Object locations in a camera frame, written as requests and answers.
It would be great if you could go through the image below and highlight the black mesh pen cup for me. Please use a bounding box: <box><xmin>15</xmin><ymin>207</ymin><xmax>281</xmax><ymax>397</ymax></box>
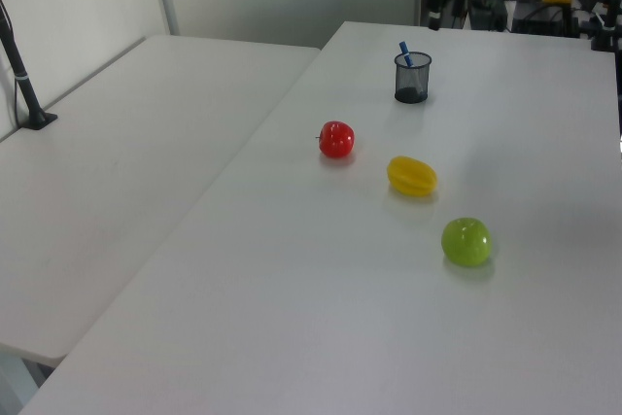
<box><xmin>394</xmin><ymin>51</ymin><xmax>433</xmax><ymax>105</ymax></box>

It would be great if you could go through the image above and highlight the red toy apple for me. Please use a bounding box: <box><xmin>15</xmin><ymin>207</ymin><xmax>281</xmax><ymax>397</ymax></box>
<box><xmin>315</xmin><ymin>120</ymin><xmax>356</xmax><ymax>159</ymax></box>

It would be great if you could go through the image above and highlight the yellow toy starfruit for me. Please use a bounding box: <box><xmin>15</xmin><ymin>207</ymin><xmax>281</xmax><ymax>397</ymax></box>
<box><xmin>386</xmin><ymin>156</ymin><xmax>439</xmax><ymax>198</ymax></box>

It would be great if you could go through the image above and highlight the black table clamp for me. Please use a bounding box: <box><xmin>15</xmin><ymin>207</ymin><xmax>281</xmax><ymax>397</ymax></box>
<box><xmin>589</xmin><ymin>14</ymin><xmax>622</xmax><ymax>52</ymax></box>

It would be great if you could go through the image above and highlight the green toy apple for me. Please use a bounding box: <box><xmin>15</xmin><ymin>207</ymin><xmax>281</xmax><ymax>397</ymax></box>
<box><xmin>440</xmin><ymin>217</ymin><xmax>494</xmax><ymax>268</ymax></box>

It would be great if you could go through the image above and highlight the white adjacent table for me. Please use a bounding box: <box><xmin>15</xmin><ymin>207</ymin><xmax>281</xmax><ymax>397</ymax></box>
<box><xmin>0</xmin><ymin>34</ymin><xmax>322</xmax><ymax>367</ymax></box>

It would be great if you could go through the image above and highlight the black camera pole with band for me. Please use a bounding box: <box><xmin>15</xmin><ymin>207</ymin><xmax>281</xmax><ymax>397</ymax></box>
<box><xmin>0</xmin><ymin>0</ymin><xmax>59</xmax><ymax>131</ymax></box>

